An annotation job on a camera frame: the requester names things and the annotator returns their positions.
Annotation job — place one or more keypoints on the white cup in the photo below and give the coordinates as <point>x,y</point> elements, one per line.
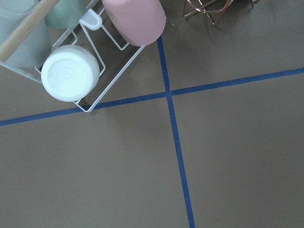
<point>70,73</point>

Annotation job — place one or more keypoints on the pink cup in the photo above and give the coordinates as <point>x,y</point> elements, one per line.
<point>140,22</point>

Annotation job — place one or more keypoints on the green cup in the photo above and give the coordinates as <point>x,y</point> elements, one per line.
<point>66,14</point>

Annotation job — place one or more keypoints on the copper wire bottle rack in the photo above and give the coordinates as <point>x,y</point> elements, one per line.
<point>212,9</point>

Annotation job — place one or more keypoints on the wooden rack handle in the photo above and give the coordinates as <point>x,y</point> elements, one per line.
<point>24,29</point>

